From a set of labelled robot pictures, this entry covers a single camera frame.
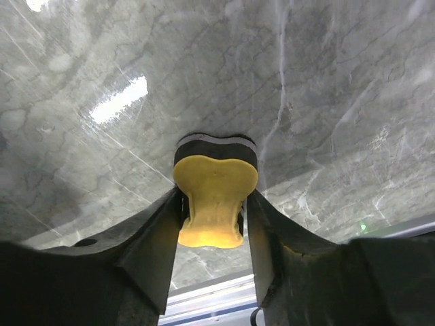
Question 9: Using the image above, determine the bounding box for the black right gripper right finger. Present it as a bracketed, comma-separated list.
[247, 192, 434, 325]

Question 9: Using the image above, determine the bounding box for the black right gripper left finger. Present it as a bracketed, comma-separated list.
[1, 189, 180, 325]

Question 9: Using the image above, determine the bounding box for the yellow handled eraser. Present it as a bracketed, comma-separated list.
[173, 132, 259, 249]

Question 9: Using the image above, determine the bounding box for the aluminium mounting rail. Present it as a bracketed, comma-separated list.
[158, 214, 434, 325]

